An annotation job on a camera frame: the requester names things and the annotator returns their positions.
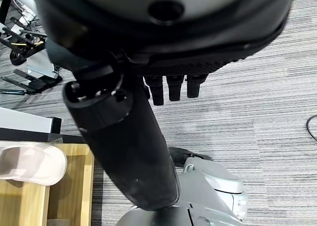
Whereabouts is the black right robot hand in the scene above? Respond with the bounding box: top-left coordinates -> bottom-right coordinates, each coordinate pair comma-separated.
32,0 -> 292,212

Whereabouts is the wooden shoe rack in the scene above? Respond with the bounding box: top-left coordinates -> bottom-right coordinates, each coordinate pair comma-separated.
0,143 -> 95,226

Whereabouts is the silver robot leg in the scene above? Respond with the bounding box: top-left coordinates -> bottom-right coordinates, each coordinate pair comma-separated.
114,156 -> 249,226

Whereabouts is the black and white panel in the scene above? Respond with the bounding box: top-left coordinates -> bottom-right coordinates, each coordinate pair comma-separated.
0,106 -> 84,144

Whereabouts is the pale pink slipper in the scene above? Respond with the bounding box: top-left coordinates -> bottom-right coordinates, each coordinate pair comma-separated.
0,141 -> 68,186

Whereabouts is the black metal stand base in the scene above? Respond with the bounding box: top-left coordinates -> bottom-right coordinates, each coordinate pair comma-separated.
0,62 -> 63,97

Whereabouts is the black monitor edge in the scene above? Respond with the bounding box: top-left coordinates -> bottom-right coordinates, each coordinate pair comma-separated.
0,0 -> 16,23

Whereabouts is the coiled black cable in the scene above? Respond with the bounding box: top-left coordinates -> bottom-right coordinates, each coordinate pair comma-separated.
9,49 -> 28,66

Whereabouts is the black equipment with wires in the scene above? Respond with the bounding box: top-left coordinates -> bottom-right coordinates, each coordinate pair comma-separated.
0,16 -> 48,54

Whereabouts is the black floor cable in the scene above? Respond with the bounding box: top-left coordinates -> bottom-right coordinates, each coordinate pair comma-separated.
306,113 -> 317,137

